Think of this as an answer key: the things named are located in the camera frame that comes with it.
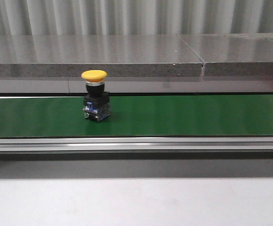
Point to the yellow mushroom push button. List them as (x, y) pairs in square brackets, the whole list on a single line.
[(97, 101)]

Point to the grey stone counter slab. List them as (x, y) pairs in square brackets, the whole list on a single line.
[(57, 56)]

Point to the green conveyor belt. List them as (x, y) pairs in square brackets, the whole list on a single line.
[(203, 115)]

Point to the grey right counter slab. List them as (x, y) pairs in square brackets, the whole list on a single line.
[(234, 55)]

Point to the grey pleated curtain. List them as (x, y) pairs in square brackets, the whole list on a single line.
[(145, 17)]

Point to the aluminium conveyor frame rail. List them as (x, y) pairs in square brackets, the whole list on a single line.
[(144, 145)]

